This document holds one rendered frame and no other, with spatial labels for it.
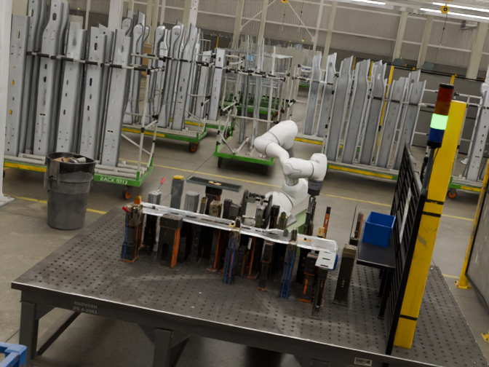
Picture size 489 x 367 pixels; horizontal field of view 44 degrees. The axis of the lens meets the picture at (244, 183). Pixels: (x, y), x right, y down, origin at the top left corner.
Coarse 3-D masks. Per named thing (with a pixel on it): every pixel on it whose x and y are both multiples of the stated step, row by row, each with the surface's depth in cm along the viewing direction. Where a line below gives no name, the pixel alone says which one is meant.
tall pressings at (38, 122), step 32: (32, 0) 748; (64, 0) 769; (32, 32) 754; (64, 32) 780; (96, 32) 753; (32, 64) 765; (64, 64) 766; (128, 64) 763; (32, 96) 791; (64, 96) 767; (96, 96) 766; (32, 128) 804; (64, 128) 774; (96, 128) 778
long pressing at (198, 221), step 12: (144, 204) 400; (180, 216) 385; (192, 216) 390; (204, 216) 393; (216, 228) 376; (228, 228) 376; (252, 228) 383; (276, 240) 367; (288, 240) 370; (300, 240) 373; (312, 240) 377; (324, 240) 380; (336, 252) 363
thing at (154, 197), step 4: (152, 192) 408; (156, 192) 410; (160, 192) 411; (148, 196) 405; (152, 196) 405; (156, 196) 404; (160, 196) 411; (148, 200) 406; (152, 200) 405; (156, 200) 405; (160, 200) 413; (156, 204) 407; (148, 208) 407; (156, 220) 415; (156, 228) 417; (144, 232) 412; (144, 236) 412; (144, 240) 413; (144, 244) 413
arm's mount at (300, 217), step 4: (304, 212) 456; (296, 216) 459; (300, 216) 452; (304, 216) 444; (300, 220) 443; (304, 220) 435; (296, 224) 438; (300, 224) 432; (304, 224) 429; (288, 228) 442; (292, 228) 436; (300, 228) 430; (300, 232) 431; (300, 248) 433; (296, 252) 434; (300, 252) 434
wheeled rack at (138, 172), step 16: (96, 64) 744; (112, 64) 744; (160, 96) 813; (128, 112) 818; (144, 112) 726; (144, 128) 736; (16, 160) 753; (32, 160) 754; (96, 160) 800; (96, 176) 744; (112, 176) 747; (128, 176) 754; (144, 176) 773; (128, 192) 752
